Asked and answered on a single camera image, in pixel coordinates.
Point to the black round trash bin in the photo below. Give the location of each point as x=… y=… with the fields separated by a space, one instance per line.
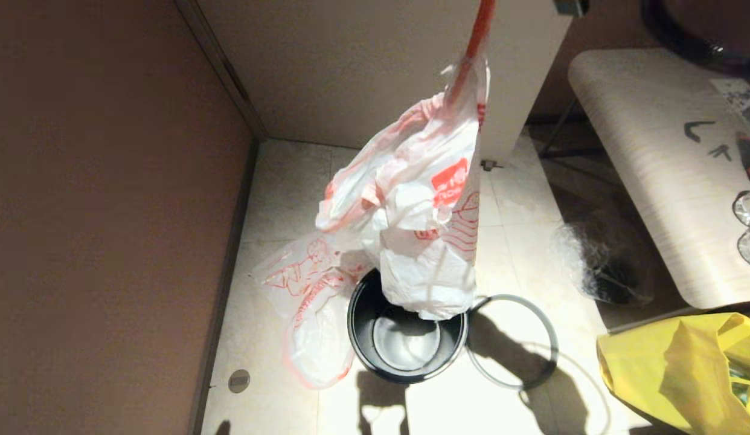
x=363 y=338

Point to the crumpled clear plastic bag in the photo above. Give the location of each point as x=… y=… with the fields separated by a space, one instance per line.
x=592 y=254

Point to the black object in clear bag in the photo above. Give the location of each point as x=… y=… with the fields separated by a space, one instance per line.
x=610 y=287

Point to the yellow plastic bag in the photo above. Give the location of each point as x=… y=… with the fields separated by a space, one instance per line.
x=665 y=374

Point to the small door bottom stopper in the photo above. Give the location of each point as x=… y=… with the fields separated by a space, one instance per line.
x=490 y=165

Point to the dark baseboard strip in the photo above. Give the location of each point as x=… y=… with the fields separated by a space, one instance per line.
x=230 y=272

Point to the large beige cabinet box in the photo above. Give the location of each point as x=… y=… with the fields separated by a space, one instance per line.
x=290 y=60

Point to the black metal table leg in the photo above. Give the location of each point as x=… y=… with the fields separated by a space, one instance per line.
x=556 y=130

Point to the white wood-grain table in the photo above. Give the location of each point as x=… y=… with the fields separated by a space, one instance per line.
x=641 y=121

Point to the printed paper sheet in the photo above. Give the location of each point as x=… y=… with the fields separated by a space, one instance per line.
x=740 y=99

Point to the dark door frame strip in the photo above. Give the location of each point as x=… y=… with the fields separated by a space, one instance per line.
x=230 y=78

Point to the black angle bracket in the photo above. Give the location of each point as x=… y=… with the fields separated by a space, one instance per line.
x=689 y=130

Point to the small black forked bracket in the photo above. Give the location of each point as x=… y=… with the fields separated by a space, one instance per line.
x=720 y=152

